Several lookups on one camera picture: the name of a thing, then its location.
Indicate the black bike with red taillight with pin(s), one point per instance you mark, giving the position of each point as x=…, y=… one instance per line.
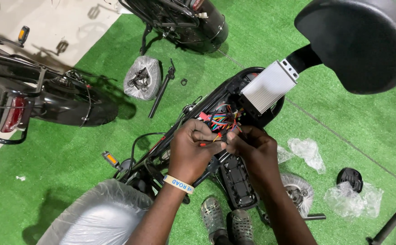
x=65, y=98

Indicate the small white paper scrap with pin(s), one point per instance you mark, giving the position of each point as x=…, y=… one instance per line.
x=21, y=178

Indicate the long black tube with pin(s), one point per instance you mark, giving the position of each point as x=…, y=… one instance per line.
x=390, y=223

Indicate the plastic wrapped pedal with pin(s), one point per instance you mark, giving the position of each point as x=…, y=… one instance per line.
x=298, y=194

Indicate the black bike with rear rack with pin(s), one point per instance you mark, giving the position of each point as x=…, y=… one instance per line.
x=191, y=27

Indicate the plastic wrapped bike saddle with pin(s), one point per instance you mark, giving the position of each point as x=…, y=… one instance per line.
x=99, y=217

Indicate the person's camouflage shoe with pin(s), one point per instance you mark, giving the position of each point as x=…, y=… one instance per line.
x=213, y=217
x=241, y=226

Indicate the large clear plastic bag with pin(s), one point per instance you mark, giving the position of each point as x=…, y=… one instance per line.
x=347, y=202

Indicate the black battery cover plate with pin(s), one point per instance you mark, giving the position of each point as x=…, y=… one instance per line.
x=238, y=183

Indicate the pedal with orange reflector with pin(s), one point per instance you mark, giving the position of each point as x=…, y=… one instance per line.
x=111, y=159

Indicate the silver ribbed controller box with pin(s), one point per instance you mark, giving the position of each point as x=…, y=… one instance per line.
x=269, y=86

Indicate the black seat post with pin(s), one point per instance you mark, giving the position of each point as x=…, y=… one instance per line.
x=160, y=93

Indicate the white printed wristband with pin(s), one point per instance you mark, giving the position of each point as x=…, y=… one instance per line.
x=177, y=183

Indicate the round black cap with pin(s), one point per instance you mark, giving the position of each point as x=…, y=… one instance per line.
x=350, y=178

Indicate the person's left camouflage shoe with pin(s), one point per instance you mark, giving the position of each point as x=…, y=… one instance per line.
x=213, y=217

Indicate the large black bike saddle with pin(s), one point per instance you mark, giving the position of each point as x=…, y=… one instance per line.
x=361, y=40

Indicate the black electric bike frame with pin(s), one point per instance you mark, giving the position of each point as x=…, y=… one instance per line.
x=218, y=95

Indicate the person's left hand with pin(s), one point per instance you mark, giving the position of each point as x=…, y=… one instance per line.
x=184, y=153

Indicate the short black tube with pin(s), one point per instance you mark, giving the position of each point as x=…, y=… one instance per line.
x=315, y=216

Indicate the plastic wrapped bag of parts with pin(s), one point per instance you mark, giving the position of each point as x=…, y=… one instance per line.
x=142, y=78

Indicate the crumpled clear plastic wrap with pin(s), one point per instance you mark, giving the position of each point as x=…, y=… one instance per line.
x=306, y=151

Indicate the small clear plastic scrap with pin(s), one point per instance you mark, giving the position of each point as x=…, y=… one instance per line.
x=283, y=155

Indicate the person's right camouflage shoe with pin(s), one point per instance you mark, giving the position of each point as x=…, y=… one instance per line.
x=241, y=226

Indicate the person's right hand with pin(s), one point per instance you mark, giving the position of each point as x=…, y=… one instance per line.
x=259, y=160

